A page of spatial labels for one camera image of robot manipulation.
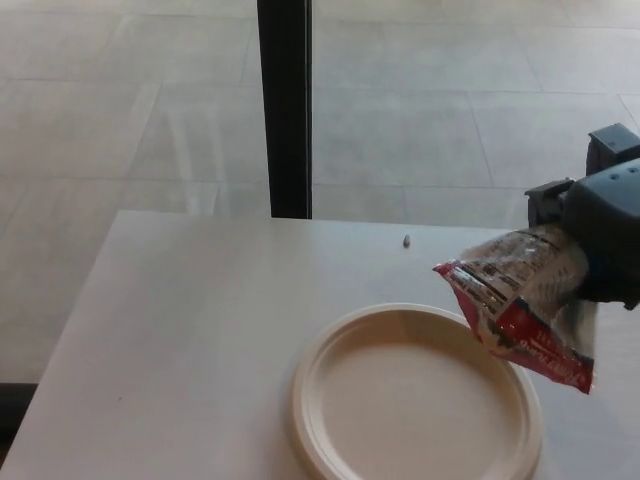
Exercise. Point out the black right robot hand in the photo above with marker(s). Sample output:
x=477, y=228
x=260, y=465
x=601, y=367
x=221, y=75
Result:
x=610, y=210

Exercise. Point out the red white sunflower seed bag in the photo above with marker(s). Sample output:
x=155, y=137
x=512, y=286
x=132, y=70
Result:
x=520, y=295

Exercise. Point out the lone grey sunflower seed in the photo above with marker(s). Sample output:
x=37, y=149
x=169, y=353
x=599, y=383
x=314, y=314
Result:
x=406, y=241

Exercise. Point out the beige round disposable plate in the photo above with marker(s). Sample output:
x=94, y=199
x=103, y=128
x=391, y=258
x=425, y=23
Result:
x=400, y=415

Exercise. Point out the black vertical window frame post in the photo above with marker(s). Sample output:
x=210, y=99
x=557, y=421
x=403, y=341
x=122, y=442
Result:
x=287, y=110

